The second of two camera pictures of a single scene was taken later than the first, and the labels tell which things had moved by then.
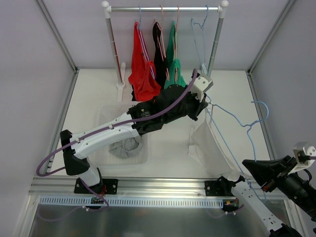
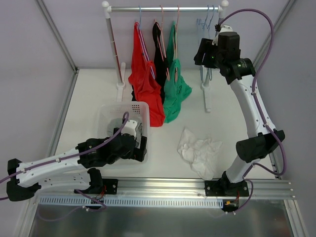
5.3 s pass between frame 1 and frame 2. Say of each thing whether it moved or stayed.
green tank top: stayed
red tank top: stayed
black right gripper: moved
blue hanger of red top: stayed
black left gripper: moved
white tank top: moved
